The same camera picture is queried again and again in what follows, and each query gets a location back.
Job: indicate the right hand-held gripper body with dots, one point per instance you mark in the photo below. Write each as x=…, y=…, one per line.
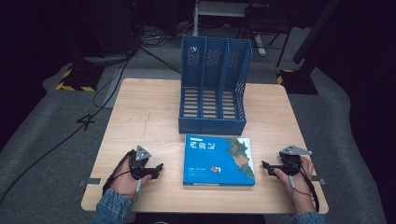
x=291, y=166

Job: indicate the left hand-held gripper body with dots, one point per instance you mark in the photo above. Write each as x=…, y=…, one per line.
x=138, y=163

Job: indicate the blue book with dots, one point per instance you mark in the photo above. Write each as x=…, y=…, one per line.
x=205, y=161

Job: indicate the blue plastic file rack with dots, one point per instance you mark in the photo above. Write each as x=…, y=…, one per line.
x=214, y=126

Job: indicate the person's left hand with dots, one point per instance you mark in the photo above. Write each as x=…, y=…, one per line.
x=124, y=182

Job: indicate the person's right hand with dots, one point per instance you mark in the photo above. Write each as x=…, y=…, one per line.
x=302, y=189

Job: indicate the black yellow striped stand base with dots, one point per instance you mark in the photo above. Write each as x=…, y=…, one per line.
x=81, y=79
x=295, y=82

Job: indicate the black slanted stand pole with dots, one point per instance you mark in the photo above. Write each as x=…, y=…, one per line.
x=314, y=34

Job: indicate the black computer tower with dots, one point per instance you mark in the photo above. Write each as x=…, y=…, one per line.
x=115, y=28

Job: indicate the metal table bracket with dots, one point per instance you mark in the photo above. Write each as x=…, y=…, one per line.
x=320, y=181
x=91, y=181

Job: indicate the black metal chair frame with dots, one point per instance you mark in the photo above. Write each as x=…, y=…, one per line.
x=264, y=21

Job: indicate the white metal stand frame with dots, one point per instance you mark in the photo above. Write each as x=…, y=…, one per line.
x=218, y=9

